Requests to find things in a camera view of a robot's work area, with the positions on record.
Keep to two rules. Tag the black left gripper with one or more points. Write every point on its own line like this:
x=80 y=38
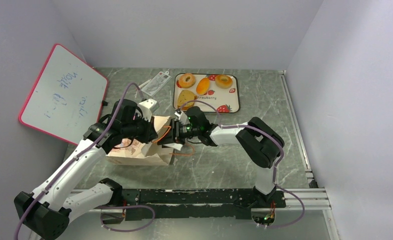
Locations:
x=149 y=132

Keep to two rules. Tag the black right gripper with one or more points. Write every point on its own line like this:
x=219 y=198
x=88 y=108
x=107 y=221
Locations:
x=174 y=131

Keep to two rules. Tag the metal kitchen tongs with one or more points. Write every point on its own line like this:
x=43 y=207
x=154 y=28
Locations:
x=176 y=146

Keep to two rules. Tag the fake bread slice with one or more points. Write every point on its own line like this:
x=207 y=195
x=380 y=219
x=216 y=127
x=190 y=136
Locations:
x=184 y=100

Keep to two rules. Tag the beige paper bag orange handles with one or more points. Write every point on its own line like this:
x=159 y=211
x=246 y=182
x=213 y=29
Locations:
x=135 y=153

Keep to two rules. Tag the fake orange donut bread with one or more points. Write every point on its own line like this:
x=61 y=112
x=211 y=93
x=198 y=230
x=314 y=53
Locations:
x=186 y=81

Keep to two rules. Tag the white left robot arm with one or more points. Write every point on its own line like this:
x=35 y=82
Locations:
x=49 y=208

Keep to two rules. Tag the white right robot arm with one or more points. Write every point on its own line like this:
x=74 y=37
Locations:
x=261 y=143

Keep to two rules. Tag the white marker pen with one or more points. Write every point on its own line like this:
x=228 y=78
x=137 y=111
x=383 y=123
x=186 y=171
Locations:
x=144 y=84

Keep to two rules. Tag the small plastic packet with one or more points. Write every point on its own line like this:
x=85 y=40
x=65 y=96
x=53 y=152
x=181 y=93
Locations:
x=156 y=83

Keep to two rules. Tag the pink framed whiteboard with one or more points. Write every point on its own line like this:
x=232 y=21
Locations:
x=66 y=98

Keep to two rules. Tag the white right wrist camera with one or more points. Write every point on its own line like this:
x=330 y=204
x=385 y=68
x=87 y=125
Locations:
x=181 y=117

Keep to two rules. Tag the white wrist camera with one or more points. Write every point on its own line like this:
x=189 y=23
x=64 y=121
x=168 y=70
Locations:
x=181 y=117
x=148 y=106

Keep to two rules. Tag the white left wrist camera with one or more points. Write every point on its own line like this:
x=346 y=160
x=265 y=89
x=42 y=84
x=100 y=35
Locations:
x=148 y=106

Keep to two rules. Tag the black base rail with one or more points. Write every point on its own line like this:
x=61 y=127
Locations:
x=237 y=203

